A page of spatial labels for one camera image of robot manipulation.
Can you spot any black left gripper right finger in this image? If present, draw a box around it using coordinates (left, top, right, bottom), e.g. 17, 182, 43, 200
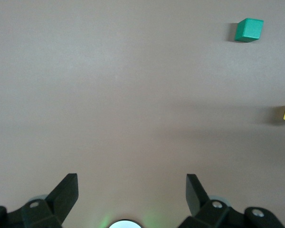
178, 174, 285, 228

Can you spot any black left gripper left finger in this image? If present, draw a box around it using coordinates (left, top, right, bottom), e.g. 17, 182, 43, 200
0, 172, 79, 228

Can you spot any green cube block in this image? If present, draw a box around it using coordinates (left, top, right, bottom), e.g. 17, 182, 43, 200
234, 18, 265, 44

